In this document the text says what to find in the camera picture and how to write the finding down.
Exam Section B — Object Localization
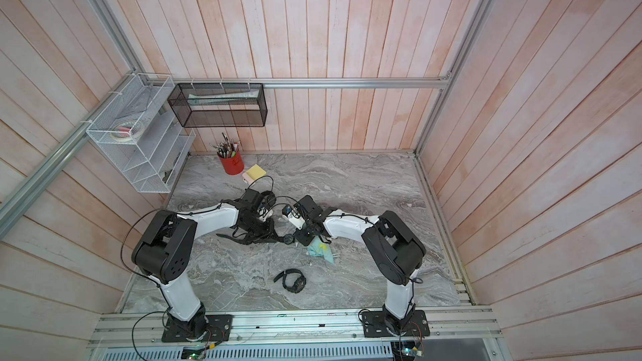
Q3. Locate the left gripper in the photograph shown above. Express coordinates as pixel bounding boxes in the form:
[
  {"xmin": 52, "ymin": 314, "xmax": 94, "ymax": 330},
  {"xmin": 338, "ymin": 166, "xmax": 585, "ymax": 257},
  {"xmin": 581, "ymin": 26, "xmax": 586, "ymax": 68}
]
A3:
[{"xmin": 239, "ymin": 215, "xmax": 281, "ymax": 243}]

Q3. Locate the teal microfiber cloth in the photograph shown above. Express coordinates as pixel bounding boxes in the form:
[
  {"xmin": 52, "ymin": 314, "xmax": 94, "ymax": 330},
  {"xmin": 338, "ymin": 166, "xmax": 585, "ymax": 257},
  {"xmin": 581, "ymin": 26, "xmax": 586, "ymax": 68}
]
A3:
[{"xmin": 307, "ymin": 237, "xmax": 334, "ymax": 264}]

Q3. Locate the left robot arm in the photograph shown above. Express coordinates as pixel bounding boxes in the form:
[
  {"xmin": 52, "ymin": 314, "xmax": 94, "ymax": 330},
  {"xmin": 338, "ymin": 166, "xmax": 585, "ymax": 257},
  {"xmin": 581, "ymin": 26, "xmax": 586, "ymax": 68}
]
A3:
[{"xmin": 131, "ymin": 189, "xmax": 279, "ymax": 322}]

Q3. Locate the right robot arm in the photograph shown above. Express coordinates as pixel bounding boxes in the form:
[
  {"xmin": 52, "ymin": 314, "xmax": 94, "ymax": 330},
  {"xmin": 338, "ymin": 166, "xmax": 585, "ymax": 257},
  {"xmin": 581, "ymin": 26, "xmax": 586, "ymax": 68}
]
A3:
[{"xmin": 288, "ymin": 196, "xmax": 426, "ymax": 325}]

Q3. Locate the yellow sticky note pad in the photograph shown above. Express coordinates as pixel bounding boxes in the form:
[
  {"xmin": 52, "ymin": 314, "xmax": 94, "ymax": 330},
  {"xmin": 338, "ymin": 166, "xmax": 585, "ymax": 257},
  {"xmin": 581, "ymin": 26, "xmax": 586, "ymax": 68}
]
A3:
[{"xmin": 246, "ymin": 164, "xmax": 267, "ymax": 181}]

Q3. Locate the red pen holder cup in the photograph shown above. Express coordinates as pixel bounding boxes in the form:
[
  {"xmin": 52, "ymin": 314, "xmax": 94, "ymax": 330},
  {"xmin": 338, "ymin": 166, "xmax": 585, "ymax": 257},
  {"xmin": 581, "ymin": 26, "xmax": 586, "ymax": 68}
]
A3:
[{"xmin": 219, "ymin": 151, "xmax": 245, "ymax": 175}]

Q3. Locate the tape roll on shelf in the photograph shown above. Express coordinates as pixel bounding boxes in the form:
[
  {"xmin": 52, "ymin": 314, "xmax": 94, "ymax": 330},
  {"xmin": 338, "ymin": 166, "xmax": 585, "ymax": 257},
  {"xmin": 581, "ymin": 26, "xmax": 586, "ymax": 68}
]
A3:
[{"xmin": 109, "ymin": 120, "xmax": 144, "ymax": 143}]

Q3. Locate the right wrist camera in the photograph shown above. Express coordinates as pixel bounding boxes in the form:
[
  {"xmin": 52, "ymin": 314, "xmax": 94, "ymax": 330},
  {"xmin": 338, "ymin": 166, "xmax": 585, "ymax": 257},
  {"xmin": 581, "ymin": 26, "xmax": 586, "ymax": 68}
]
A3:
[{"xmin": 282, "ymin": 205, "xmax": 305, "ymax": 230}]

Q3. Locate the black mesh wall basket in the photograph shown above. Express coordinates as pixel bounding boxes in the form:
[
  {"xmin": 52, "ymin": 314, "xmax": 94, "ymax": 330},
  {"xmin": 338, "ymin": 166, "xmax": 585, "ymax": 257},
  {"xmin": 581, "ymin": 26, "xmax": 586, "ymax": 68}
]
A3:
[{"xmin": 168, "ymin": 82, "xmax": 268, "ymax": 128}]

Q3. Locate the aluminium front rail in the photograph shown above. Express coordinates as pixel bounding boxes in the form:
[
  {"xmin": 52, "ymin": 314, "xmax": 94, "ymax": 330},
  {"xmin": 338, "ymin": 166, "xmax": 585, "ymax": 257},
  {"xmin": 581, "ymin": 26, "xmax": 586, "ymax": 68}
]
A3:
[{"xmin": 88, "ymin": 306, "xmax": 502, "ymax": 349}]

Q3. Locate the white wire wall shelf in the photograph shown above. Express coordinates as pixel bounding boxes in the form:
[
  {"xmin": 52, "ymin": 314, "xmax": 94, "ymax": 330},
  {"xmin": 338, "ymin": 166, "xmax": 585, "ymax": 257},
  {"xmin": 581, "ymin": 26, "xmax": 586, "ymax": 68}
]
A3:
[{"xmin": 87, "ymin": 73, "xmax": 195, "ymax": 194}]

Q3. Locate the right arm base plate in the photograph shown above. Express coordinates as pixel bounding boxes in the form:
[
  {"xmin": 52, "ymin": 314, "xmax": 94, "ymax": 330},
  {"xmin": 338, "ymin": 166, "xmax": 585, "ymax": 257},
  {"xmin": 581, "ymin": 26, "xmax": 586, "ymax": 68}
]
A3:
[{"xmin": 358, "ymin": 309, "xmax": 431, "ymax": 339}]

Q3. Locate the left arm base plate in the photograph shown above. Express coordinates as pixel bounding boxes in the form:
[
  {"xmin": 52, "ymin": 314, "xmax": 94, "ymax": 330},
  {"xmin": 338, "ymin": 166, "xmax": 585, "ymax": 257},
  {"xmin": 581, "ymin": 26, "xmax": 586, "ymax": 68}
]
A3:
[{"xmin": 162, "ymin": 314, "xmax": 233, "ymax": 343}]

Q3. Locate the aluminium wall frame rail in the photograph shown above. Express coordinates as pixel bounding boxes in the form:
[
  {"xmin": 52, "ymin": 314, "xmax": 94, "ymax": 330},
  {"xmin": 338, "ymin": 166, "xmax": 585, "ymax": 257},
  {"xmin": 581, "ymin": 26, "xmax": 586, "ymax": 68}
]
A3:
[{"xmin": 0, "ymin": 0, "xmax": 510, "ymax": 239}]

